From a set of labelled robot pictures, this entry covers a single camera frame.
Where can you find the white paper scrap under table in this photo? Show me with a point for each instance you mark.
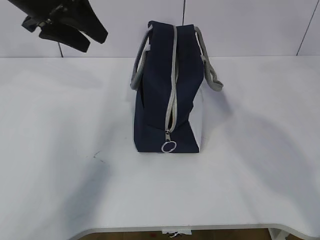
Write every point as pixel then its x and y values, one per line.
pixel 176 231

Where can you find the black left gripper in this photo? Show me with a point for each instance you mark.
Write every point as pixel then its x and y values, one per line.
pixel 72 20

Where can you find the navy blue insulated lunch bag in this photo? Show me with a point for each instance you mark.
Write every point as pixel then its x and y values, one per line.
pixel 171 64

